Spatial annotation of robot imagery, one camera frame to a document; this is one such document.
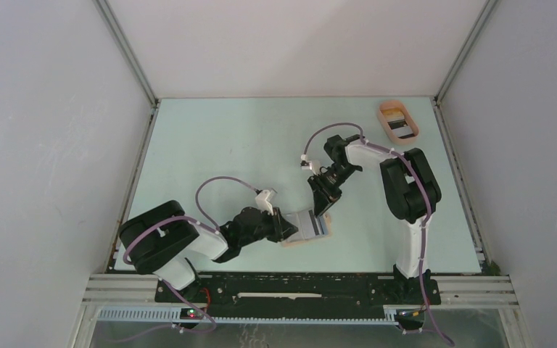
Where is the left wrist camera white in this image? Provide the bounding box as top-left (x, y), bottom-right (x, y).
top-left (255, 188), bottom-right (277, 215)

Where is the black card in tray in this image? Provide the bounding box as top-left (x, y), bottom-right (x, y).
top-left (388, 118), bottom-right (414, 139)

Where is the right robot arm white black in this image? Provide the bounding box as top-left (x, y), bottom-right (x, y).
top-left (300, 135), bottom-right (442, 303)

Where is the aluminium frame rail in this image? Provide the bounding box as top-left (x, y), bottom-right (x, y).
top-left (91, 0), bottom-right (160, 109)

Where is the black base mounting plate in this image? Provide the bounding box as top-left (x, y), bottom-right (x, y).
top-left (155, 271), bottom-right (442, 322)

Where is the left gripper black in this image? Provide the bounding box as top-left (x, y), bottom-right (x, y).
top-left (239, 205), bottom-right (298, 247)

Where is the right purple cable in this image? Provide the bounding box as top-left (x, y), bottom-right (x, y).
top-left (302, 122), bottom-right (455, 347)

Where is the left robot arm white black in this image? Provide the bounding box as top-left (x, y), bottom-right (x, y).
top-left (117, 200), bottom-right (299, 302)

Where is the white cable duct strip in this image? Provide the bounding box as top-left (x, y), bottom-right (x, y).
top-left (96, 306), bottom-right (397, 326)

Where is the pink oval card tray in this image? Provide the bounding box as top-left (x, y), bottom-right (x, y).
top-left (377, 99), bottom-right (420, 146)

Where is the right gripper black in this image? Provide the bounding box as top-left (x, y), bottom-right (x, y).
top-left (308, 164), bottom-right (359, 217)

